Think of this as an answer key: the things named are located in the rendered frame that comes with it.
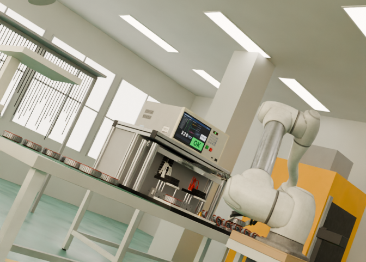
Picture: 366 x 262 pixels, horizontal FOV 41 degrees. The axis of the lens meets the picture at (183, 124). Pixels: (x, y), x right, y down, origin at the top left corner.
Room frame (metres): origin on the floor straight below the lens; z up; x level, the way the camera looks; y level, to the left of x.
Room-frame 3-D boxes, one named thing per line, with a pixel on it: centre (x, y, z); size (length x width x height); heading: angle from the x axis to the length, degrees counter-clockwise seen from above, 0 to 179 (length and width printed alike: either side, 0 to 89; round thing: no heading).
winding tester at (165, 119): (3.03, -0.01, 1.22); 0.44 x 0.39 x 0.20; 131
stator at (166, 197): (2.70, -0.12, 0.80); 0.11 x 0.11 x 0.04
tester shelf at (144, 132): (3.02, 0.00, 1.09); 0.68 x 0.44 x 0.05; 131
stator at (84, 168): (2.44, 0.33, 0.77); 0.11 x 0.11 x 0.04
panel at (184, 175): (2.97, -0.04, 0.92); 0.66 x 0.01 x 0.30; 131
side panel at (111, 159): (2.87, 0.30, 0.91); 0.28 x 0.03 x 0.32; 41
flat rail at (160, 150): (2.86, -0.14, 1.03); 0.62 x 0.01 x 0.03; 131
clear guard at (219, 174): (2.91, -0.35, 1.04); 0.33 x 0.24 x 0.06; 41
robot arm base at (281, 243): (2.08, -0.61, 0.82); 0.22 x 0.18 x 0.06; 131
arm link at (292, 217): (2.07, -0.59, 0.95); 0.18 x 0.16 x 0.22; 82
